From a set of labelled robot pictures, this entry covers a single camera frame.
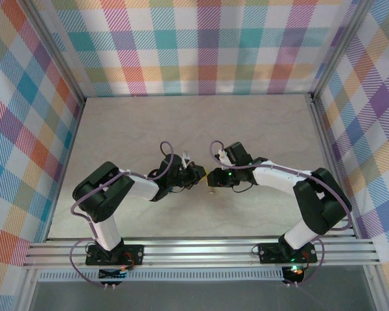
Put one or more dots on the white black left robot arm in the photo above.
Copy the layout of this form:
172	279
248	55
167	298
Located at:
107	233

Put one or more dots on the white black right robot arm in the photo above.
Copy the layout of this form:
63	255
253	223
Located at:
278	178

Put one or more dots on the black controller board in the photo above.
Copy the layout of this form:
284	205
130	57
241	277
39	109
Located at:
293	276
111	275

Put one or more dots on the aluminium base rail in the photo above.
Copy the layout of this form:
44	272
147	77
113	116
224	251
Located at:
197	256

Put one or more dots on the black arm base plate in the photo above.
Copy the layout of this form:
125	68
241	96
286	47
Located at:
263	257
138	257

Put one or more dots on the aluminium side rail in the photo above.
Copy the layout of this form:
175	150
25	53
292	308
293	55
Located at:
325	142
70	145

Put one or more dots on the aluminium frame post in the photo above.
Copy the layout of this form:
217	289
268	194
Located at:
338	48
59	48

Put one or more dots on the aluminium frame leg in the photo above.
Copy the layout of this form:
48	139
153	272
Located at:
376	291
27	291

